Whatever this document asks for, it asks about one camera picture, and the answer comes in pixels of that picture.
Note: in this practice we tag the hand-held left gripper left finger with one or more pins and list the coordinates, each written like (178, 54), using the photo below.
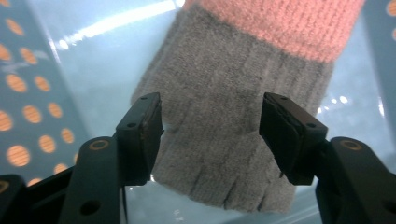
(140, 140)

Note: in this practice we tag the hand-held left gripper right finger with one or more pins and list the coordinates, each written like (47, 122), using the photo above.
(289, 140)

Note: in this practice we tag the light blue plastic basket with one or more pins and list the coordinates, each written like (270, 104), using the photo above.
(102, 77)

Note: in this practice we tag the grey knit glove pink cuff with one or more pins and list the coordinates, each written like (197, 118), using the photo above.
(224, 77)

